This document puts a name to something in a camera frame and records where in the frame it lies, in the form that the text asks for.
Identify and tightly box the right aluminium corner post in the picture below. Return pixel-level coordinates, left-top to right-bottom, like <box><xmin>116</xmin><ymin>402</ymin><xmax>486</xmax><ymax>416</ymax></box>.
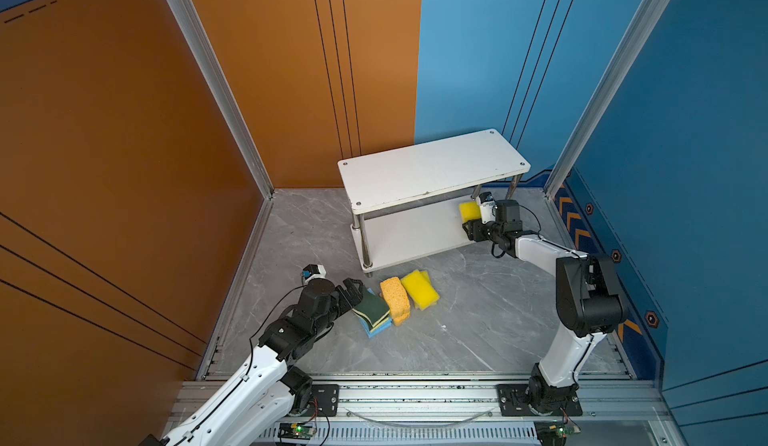
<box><xmin>543</xmin><ymin>0</ymin><xmax>671</xmax><ymax>200</ymax></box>

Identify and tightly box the right green circuit board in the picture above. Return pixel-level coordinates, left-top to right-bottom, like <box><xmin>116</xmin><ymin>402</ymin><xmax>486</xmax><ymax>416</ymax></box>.
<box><xmin>534</xmin><ymin>423</ymin><xmax>578</xmax><ymax>446</ymax></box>

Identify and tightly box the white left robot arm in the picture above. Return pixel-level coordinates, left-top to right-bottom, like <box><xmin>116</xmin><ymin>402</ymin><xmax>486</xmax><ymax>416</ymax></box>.
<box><xmin>141</xmin><ymin>277</ymin><xmax>367</xmax><ymax>445</ymax></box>

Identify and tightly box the green circuit board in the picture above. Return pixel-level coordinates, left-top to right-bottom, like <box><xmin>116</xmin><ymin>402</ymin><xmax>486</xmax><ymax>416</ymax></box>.
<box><xmin>276</xmin><ymin>423</ymin><xmax>318</xmax><ymax>444</ymax></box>
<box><xmin>534</xmin><ymin>423</ymin><xmax>578</xmax><ymax>446</ymax></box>

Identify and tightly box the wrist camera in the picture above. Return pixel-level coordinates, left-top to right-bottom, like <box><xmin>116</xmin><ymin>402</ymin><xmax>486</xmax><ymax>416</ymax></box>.
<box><xmin>476</xmin><ymin>191</ymin><xmax>496</xmax><ymax>224</ymax></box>
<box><xmin>301</xmin><ymin>264</ymin><xmax>326</xmax><ymax>286</ymax></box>

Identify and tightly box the blue sponge bottom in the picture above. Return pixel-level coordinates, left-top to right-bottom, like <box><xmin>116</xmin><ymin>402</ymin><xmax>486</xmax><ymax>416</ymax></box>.
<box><xmin>356</xmin><ymin>288</ymin><xmax>394</xmax><ymax>339</ymax></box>

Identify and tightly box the yellow sponge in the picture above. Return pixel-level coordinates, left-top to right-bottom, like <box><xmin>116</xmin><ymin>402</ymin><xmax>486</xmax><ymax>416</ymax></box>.
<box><xmin>459</xmin><ymin>201</ymin><xmax>482</xmax><ymax>223</ymax></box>
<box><xmin>401</xmin><ymin>270</ymin><xmax>440</xmax><ymax>310</ymax></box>
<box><xmin>419</xmin><ymin>270</ymin><xmax>431</xmax><ymax>285</ymax></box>

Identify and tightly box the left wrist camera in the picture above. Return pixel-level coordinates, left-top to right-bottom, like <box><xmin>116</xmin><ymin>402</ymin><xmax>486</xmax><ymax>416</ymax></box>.
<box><xmin>301</xmin><ymin>264</ymin><xmax>326</xmax><ymax>286</ymax></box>

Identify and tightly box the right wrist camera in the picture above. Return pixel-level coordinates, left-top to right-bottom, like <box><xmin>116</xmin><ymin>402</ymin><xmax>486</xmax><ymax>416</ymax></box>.
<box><xmin>476</xmin><ymin>191</ymin><xmax>496</xmax><ymax>224</ymax></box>

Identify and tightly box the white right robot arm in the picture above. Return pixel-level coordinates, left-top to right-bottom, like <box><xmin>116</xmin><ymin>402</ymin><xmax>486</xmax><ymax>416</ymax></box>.
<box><xmin>459</xmin><ymin>192</ymin><xmax>628</xmax><ymax>414</ymax></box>

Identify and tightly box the left green circuit board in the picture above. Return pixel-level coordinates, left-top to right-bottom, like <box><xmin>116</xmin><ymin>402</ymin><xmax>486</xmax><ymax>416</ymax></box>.
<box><xmin>276</xmin><ymin>423</ymin><xmax>318</xmax><ymax>444</ymax></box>

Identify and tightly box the green scrub sponge top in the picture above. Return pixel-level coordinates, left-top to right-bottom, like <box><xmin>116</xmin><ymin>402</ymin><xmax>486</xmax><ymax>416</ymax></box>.
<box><xmin>351</xmin><ymin>292</ymin><xmax>391</xmax><ymax>330</ymax></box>

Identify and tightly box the white two-tier metal shelf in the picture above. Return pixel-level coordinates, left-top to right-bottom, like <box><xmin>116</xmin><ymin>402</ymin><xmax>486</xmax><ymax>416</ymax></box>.
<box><xmin>338</xmin><ymin>129</ymin><xmax>531</xmax><ymax>274</ymax></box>

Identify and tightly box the orange cellulose sponge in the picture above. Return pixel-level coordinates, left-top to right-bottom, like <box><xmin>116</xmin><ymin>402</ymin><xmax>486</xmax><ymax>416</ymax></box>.
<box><xmin>380</xmin><ymin>277</ymin><xmax>411</xmax><ymax>326</ymax></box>

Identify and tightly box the aluminium corner post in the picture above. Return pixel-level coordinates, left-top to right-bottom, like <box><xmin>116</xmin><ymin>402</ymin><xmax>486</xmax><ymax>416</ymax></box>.
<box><xmin>165</xmin><ymin>0</ymin><xmax>274</xmax><ymax>200</ymax></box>
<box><xmin>543</xmin><ymin>0</ymin><xmax>671</xmax><ymax>200</ymax></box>

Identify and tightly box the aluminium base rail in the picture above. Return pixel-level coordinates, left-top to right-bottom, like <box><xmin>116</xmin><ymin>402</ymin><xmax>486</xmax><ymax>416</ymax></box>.
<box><xmin>160</xmin><ymin>375</ymin><xmax>684</xmax><ymax>445</ymax></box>

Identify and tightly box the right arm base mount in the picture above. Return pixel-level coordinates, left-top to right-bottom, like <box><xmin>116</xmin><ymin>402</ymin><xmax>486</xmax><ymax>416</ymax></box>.
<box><xmin>496</xmin><ymin>383</ymin><xmax>583</xmax><ymax>417</ymax></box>

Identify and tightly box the left aluminium corner post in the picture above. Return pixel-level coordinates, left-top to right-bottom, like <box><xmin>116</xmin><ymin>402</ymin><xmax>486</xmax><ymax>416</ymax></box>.
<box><xmin>165</xmin><ymin>0</ymin><xmax>274</xmax><ymax>200</ymax></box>

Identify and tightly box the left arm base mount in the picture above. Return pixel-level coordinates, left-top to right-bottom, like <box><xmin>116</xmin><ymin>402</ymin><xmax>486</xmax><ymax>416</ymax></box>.
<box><xmin>289</xmin><ymin>383</ymin><xmax>340</xmax><ymax>418</ymax></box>

